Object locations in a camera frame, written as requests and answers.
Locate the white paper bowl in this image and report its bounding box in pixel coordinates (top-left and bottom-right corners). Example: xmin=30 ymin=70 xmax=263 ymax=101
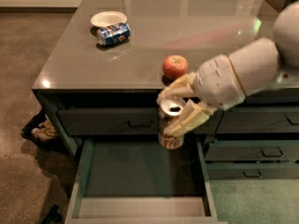
xmin=90 ymin=11 xmax=127 ymax=27

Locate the blue soda can lying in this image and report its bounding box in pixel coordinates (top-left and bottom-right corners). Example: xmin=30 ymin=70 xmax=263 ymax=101
xmin=96 ymin=22 xmax=131 ymax=47

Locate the black object bottom left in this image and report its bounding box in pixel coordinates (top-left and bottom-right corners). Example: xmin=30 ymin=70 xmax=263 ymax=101
xmin=40 ymin=204 xmax=63 ymax=224

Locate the closed top left drawer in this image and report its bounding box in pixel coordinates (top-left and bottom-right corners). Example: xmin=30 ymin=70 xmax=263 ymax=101
xmin=56 ymin=106 xmax=224 ymax=136

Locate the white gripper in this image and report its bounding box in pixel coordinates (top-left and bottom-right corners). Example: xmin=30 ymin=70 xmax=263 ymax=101
xmin=156 ymin=55 xmax=246 ymax=136

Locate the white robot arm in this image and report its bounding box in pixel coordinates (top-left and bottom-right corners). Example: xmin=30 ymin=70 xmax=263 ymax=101
xmin=157 ymin=2 xmax=299 ymax=136

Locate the middle right drawer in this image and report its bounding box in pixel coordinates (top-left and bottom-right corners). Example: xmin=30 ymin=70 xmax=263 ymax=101
xmin=206 ymin=140 xmax=299 ymax=161

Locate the red apple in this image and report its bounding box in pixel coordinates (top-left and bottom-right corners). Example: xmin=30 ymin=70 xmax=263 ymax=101
xmin=163 ymin=55 xmax=189 ymax=80

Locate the top right drawer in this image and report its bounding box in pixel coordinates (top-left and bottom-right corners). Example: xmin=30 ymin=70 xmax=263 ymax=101
xmin=217 ymin=106 xmax=299 ymax=133

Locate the dark cabinet counter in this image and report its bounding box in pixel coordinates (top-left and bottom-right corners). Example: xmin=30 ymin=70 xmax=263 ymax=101
xmin=31 ymin=0 xmax=299 ymax=161

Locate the open middle drawer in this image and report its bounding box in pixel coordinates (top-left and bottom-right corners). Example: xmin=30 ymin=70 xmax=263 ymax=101
xmin=65 ymin=137 xmax=218 ymax=224

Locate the bottom right drawer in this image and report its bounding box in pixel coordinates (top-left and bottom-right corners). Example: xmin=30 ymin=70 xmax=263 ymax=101
xmin=206 ymin=163 xmax=299 ymax=180

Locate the black bin with trash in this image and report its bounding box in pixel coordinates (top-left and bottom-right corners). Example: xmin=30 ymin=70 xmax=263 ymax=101
xmin=21 ymin=108 xmax=61 ymax=147

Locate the orange gold drink can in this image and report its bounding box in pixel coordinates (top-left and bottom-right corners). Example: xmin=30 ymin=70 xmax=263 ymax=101
xmin=158 ymin=97 xmax=186 ymax=149

